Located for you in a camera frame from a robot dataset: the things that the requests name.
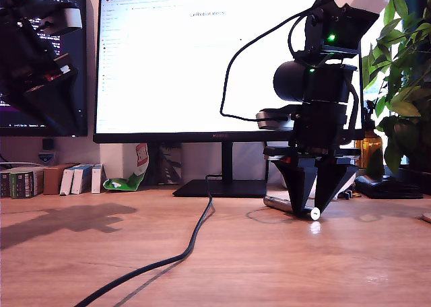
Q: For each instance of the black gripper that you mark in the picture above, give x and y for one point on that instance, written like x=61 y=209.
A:
x=321 y=128

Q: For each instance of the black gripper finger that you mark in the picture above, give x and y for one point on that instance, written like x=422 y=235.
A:
x=60 y=101

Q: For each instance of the metallic silver laser pointer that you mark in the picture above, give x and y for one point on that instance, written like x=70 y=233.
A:
x=279 y=202

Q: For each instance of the small metal key clip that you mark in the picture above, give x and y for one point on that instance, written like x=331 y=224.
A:
x=350 y=195

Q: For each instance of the black monitor dark terminal screen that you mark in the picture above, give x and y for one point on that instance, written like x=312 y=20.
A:
x=81 y=51

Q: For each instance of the amber glass pump bottle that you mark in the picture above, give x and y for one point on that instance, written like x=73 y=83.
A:
x=368 y=152

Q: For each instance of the black zip pouch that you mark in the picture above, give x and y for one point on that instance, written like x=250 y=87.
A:
x=387 y=187

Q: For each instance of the brown cardboard box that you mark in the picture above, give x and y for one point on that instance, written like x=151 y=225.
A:
x=53 y=179

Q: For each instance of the white and blue small box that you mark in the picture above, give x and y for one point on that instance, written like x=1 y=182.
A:
x=96 y=180
x=78 y=181
x=66 y=182

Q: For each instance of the green printed box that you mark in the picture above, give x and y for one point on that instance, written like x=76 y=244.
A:
x=5 y=186
x=22 y=186

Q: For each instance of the green white snack bag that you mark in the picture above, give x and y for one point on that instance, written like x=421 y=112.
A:
x=125 y=182

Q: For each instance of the black plant pot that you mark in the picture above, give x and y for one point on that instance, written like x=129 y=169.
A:
x=422 y=182

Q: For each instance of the black Huawei monitor white screen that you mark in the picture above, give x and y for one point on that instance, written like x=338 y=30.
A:
x=168 y=68

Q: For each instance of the pale wooden coaster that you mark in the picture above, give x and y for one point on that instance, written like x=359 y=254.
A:
x=427 y=218

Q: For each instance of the green leafy houseplant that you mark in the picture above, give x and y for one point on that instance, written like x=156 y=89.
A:
x=407 y=95

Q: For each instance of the small black wall adapter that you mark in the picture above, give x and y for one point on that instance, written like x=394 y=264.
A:
x=48 y=144

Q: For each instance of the small blue wall badge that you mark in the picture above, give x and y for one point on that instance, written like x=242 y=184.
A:
x=46 y=157

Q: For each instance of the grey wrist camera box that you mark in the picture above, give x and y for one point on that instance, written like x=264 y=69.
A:
x=272 y=120

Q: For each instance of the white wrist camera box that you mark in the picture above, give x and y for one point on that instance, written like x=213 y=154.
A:
x=72 y=17

